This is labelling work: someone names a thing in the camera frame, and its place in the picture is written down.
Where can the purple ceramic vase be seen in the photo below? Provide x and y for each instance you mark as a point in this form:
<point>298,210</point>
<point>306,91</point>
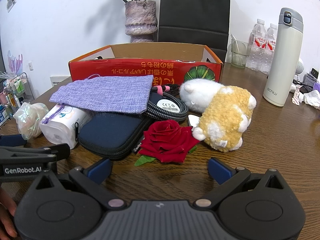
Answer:
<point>141,20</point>

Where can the navy zip case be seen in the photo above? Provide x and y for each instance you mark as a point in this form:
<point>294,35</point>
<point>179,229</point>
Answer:
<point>110,135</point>

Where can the iridescent plastic wrap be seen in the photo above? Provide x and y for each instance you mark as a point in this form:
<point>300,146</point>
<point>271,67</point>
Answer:
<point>27,121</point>

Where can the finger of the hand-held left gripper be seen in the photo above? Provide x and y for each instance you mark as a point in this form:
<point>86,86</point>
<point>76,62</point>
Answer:
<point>12,140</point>
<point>50,151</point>

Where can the black paper bag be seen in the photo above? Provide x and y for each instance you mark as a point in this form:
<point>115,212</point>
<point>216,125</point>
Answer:
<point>195,10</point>

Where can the translucent purple bag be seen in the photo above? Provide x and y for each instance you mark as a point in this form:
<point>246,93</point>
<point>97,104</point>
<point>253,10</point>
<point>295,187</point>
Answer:
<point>15,62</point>

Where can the clear water bottle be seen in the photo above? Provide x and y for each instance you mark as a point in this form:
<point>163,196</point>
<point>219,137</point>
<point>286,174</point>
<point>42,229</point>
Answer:
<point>270,55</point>
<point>256,50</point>

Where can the white and yellow plush toy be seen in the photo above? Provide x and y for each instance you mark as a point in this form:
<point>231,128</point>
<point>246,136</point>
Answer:
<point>225,115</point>

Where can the metal storage rack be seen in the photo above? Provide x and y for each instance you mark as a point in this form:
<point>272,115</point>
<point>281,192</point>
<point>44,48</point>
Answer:
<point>15,92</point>

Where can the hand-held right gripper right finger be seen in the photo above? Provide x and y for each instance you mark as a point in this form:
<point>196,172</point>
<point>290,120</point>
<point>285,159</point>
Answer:
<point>218,171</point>

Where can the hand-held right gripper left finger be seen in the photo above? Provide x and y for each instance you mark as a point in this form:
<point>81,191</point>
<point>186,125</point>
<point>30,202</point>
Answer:
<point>102,170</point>

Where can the white flat box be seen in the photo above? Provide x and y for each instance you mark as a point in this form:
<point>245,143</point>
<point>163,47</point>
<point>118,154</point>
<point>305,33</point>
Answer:
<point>58,81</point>

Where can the clear glass cup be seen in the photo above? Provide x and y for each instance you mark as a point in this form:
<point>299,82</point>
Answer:
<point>238,61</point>
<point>241,47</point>

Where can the wall poster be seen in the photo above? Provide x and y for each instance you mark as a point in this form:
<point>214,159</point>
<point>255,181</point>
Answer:
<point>11,1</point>

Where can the wooden desktop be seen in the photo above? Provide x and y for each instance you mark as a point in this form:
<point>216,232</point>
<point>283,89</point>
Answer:
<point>175,180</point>

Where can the crumpled white tissue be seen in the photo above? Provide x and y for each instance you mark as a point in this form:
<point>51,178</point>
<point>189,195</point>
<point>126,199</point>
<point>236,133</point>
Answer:
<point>312,99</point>

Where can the red fabric rose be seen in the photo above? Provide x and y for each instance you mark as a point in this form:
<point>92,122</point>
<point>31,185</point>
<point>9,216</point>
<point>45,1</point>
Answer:
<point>165,140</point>

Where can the purple knitted pouch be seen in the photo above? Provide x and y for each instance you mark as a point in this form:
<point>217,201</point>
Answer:
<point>105,92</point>

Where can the red cardboard box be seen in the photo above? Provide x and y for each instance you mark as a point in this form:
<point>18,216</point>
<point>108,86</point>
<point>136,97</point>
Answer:
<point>140,71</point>

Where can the white wall outlet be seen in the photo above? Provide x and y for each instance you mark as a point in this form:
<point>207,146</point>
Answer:
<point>31,66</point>

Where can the person's left hand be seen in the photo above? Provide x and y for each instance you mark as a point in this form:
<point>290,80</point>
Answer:
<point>6,212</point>

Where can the cream thermos bottle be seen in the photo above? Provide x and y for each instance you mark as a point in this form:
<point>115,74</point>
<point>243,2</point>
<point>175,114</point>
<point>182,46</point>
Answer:
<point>282,62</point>

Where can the white tissue pack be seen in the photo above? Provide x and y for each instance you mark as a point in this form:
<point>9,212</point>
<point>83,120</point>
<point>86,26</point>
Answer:
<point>58,128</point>

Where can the red and white wrapper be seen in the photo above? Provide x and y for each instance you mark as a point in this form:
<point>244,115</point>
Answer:
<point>297,95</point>

